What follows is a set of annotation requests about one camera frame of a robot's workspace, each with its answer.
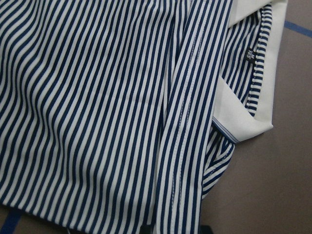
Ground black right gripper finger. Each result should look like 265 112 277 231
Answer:
199 225 214 234

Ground blue white striped polo shirt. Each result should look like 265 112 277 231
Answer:
0 0 288 234

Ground blue tape strip lengthwise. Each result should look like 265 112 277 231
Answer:
0 210 26 234

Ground blue tape strip crosswise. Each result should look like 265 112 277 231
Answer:
284 21 312 38

